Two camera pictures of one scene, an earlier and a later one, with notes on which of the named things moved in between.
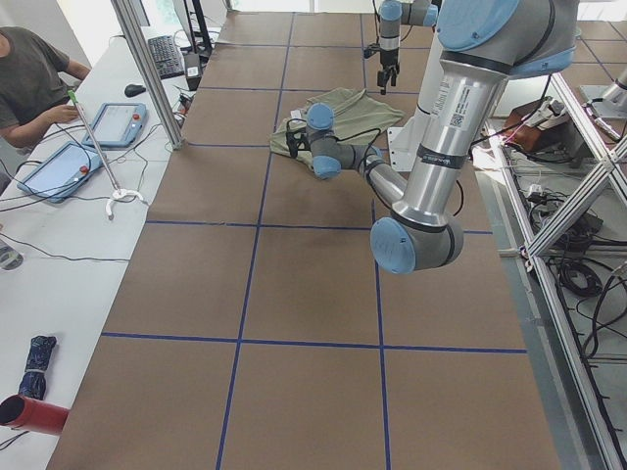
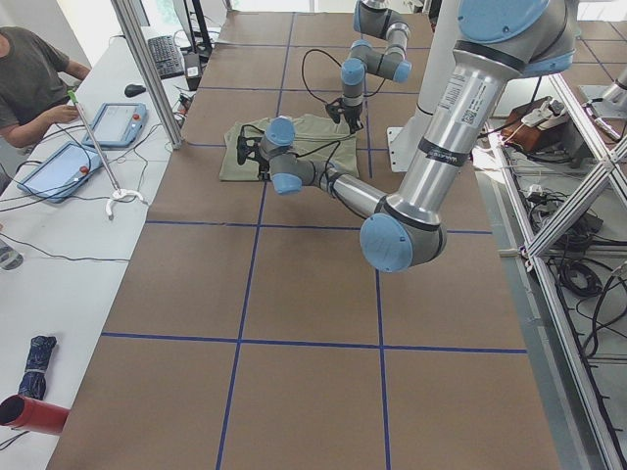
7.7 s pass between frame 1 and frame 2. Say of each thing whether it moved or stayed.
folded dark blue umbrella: stayed
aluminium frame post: stayed
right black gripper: moved
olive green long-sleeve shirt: moved
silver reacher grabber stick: stayed
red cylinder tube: stayed
